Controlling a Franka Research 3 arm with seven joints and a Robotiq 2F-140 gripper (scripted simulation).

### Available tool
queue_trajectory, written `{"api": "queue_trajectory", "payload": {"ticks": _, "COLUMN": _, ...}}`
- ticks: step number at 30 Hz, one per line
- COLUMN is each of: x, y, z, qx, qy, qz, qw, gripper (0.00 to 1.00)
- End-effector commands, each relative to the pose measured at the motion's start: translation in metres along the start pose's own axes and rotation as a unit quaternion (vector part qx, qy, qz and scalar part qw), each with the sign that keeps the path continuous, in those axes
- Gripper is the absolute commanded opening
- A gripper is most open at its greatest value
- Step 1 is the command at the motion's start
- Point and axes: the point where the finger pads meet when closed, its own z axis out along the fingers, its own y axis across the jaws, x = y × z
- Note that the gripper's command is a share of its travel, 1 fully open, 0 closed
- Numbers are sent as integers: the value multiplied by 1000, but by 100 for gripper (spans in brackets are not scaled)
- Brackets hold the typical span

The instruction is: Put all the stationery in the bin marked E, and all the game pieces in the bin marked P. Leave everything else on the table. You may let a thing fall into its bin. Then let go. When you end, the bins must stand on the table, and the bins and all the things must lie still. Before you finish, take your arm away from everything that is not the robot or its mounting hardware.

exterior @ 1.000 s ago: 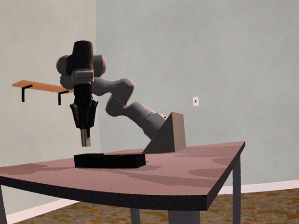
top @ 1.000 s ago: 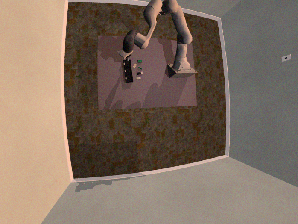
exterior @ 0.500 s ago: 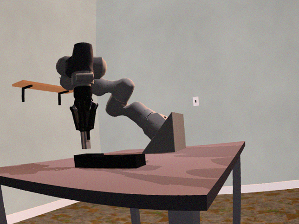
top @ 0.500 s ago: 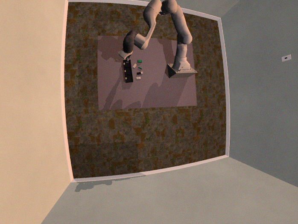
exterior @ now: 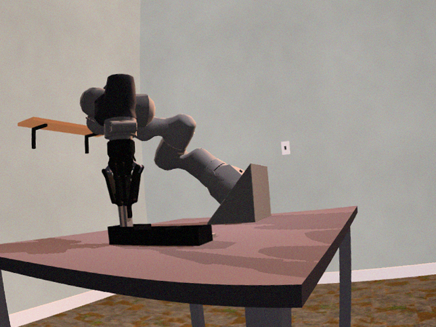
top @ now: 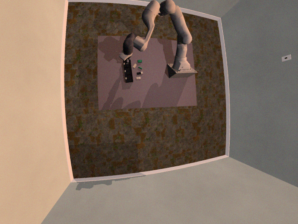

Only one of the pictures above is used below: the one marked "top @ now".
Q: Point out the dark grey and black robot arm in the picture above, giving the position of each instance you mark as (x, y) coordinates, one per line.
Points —
(161, 9)

